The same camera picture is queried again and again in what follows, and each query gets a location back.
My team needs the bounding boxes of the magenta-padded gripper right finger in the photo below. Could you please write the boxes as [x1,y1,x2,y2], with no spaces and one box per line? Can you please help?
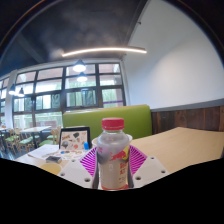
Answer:
[127,143,169,190]

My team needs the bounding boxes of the light wooden dining table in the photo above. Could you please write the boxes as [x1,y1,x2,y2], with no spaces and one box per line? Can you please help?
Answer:
[19,125,53,148]

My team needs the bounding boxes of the black-framed sticker board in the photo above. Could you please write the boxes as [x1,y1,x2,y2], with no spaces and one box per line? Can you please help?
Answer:
[58,126,92,151]

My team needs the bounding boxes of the dark pendant ceiling lamps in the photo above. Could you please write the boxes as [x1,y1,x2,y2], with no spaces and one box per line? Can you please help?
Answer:
[8,59,88,98]

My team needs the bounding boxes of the white paper sheets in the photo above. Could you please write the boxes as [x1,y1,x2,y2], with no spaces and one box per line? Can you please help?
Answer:
[27,143,60,160]

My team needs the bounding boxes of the green upholstered bench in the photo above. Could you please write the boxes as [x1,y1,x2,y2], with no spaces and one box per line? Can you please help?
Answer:
[62,104,153,141]

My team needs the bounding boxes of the printed sticker sheet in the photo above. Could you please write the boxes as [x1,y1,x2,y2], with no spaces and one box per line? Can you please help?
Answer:
[59,149,84,160]

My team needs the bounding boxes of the long curved strip light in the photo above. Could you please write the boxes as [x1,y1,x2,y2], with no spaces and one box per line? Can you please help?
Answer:
[61,46,148,58]

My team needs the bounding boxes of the clear red-capped drink bottle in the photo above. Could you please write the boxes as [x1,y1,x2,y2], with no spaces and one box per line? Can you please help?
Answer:
[96,117,131,191]

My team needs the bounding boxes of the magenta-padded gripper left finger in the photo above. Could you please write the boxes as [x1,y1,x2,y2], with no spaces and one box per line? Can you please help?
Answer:
[58,146,100,190]

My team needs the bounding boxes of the wooden chairs with green seats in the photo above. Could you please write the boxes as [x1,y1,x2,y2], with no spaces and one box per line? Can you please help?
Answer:
[0,125,63,154]

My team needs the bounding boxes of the small dark box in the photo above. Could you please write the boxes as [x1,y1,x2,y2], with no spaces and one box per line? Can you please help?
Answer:
[45,155,63,164]

